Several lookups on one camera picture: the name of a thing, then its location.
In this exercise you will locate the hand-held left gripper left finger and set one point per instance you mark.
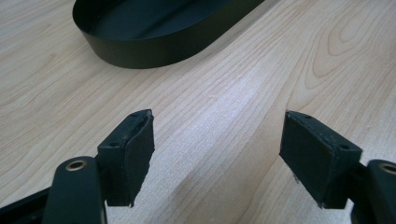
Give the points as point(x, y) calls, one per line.
point(130, 155)

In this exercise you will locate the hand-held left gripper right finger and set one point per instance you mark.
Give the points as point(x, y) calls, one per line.
point(317, 155)

